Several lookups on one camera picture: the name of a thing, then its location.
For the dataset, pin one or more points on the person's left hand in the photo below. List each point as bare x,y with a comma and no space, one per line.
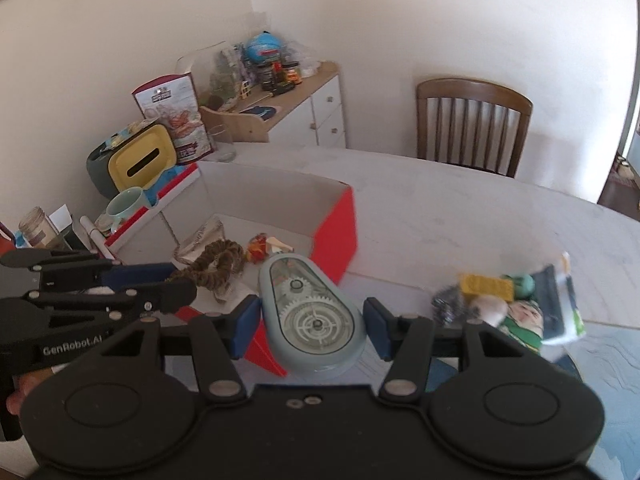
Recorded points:
25,385

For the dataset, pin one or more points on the silver foil snack bag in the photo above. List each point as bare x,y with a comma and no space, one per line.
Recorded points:
192,247

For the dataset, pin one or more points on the red white cardboard box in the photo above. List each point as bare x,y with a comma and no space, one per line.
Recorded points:
309,216

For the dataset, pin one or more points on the blue globe ball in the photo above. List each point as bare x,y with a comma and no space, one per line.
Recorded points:
263,47

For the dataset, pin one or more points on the white patterned tissue pack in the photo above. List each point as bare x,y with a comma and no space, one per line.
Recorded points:
555,295

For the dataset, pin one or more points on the blue cloth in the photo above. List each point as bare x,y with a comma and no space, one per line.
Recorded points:
167,180

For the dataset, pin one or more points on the blue patterned placemat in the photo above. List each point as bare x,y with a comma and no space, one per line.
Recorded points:
607,360

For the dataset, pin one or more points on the white wooden side cabinet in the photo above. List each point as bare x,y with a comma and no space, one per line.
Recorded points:
310,114

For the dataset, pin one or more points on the dark glass jar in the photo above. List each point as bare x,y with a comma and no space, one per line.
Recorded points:
265,76

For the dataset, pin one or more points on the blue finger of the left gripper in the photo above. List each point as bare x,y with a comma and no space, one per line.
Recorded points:
166,297
121,276

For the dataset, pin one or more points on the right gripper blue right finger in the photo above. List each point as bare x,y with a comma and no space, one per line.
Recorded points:
382,328

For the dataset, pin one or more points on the red dragon plush toy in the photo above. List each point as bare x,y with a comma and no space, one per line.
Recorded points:
258,249

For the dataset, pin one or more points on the yellow small carton box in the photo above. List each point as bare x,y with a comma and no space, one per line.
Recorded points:
474,285

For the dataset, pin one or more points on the brown wooden chair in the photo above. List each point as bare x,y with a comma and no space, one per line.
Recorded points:
471,123

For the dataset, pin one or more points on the clear drinking glass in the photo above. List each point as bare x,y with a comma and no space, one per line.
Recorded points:
220,140

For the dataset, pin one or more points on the light blue gear device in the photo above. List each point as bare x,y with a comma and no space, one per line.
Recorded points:
313,329

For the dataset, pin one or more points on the screwdriver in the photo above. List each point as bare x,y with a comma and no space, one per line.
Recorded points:
280,89

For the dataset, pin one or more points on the red snack bag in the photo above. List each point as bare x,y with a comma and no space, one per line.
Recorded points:
171,101

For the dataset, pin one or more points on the yellow green tissue box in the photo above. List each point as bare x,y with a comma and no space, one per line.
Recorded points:
134,156

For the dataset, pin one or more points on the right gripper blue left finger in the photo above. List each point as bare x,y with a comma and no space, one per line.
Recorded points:
243,322

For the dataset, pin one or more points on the orange label jar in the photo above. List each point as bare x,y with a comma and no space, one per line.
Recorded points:
292,72

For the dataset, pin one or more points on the teal round ball toy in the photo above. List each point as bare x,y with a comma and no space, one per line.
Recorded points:
523,285

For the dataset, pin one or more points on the mint green mug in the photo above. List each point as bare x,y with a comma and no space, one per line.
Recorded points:
124,205

